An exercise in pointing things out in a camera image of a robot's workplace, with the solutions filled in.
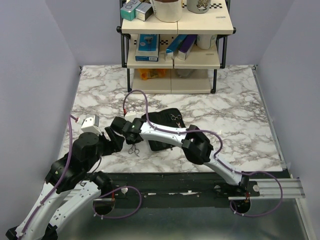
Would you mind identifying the silver cutting scissors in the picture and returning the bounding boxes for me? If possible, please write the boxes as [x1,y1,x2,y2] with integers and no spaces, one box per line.
[128,144,140,156]

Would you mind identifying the black zip tool case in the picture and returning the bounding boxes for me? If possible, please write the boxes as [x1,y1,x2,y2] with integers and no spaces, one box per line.
[148,108,186,152]

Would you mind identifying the silver thinning scissors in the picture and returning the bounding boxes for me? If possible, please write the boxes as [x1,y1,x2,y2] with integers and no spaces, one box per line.
[170,114,182,128]

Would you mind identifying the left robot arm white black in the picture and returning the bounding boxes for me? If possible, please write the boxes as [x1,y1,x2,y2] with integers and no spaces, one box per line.
[5,127,125,240]

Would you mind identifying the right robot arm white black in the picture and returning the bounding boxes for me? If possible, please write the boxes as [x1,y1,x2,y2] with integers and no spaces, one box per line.
[110,117,249,196]

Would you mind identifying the orange snack bag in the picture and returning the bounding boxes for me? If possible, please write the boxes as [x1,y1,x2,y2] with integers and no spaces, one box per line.
[138,68,167,80]

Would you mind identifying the grey pouch on shelf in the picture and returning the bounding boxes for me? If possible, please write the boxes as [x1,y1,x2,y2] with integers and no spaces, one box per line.
[175,69,195,78]

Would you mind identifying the blue razor package box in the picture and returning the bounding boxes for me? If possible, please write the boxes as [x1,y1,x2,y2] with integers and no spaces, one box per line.
[135,34,160,62]

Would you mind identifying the blue toothpaste box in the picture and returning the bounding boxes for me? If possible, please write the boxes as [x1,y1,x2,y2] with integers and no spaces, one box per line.
[164,34,187,61]

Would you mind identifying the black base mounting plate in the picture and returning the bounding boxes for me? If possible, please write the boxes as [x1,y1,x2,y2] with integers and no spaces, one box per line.
[102,172,260,209]

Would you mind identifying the beige three-tier shelf rack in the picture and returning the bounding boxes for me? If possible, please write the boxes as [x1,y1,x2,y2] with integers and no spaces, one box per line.
[116,0,236,94]

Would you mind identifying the purple toothpaste box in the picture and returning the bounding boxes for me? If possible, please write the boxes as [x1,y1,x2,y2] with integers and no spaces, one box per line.
[176,34,197,61]

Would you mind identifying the white green cup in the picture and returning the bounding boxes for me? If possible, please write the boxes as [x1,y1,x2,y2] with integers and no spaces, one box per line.
[196,34,217,50]

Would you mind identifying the teal white carton box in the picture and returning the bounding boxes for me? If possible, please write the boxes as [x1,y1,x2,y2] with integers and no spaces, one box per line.
[120,0,141,21]

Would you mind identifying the silver grey small box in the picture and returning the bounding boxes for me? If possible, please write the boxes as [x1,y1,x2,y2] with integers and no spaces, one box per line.
[135,2,153,22]

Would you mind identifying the white round tub brown lid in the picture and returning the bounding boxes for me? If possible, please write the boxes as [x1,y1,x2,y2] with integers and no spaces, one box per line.
[150,0,182,23]

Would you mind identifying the white printed mug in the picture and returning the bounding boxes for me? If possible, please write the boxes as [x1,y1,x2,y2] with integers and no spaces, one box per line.
[186,0,211,14]

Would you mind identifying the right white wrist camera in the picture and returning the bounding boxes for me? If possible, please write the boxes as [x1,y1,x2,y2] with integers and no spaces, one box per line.
[124,110,137,123]

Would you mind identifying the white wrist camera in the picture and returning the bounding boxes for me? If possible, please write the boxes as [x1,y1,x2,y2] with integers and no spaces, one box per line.
[124,110,137,123]
[81,115,102,136]

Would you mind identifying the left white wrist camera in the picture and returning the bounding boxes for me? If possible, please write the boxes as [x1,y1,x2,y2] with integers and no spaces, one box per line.
[81,115,102,136]

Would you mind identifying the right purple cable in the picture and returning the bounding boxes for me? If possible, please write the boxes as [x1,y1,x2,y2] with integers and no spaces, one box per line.
[122,89,285,218]

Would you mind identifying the aluminium rail profile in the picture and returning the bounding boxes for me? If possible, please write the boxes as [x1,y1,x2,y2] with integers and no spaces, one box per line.
[228,177,305,201]

